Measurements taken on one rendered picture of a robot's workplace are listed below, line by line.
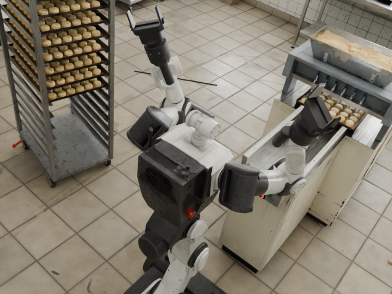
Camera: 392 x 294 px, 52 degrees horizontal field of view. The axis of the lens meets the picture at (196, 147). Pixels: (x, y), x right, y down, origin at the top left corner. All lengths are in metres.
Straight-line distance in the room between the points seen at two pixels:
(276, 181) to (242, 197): 0.19
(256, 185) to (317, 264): 1.69
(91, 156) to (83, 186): 0.23
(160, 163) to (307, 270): 1.82
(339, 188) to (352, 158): 0.26
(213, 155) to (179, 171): 0.15
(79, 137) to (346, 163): 1.99
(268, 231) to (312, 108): 1.33
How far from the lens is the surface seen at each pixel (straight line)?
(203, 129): 1.37
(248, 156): 2.18
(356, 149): 2.73
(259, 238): 2.52
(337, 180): 2.91
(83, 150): 3.21
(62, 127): 3.44
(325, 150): 2.40
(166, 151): 1.40
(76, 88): 2.73
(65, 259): 2.77
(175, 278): 2.17
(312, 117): 1.23
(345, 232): 3.31
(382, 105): 2.65
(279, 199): 2.21
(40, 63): 2.45
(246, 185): 1.36
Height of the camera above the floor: 2.30
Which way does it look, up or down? 41 degrees down
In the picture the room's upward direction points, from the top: 11 degrees clockwise
